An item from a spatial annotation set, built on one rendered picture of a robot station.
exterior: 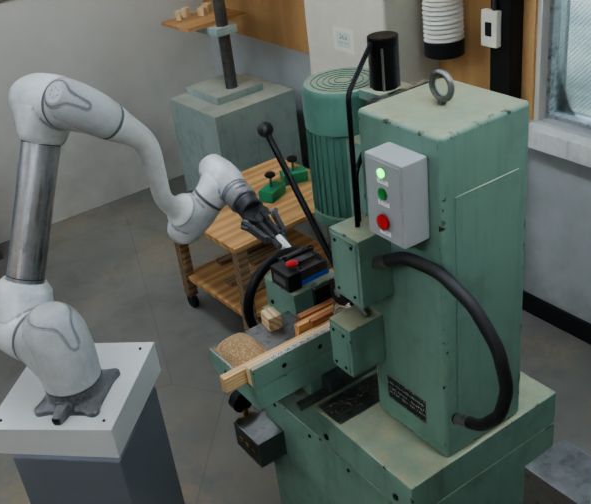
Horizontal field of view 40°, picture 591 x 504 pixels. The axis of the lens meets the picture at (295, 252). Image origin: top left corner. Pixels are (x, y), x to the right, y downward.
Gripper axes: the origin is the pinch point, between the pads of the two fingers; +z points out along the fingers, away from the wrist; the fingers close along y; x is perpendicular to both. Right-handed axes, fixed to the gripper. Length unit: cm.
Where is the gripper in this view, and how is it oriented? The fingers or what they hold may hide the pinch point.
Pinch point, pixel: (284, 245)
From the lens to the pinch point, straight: 230.6
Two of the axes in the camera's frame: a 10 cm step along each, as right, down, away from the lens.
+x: -0.9, 6.9, 7.2
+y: 8.1, -3.7, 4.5
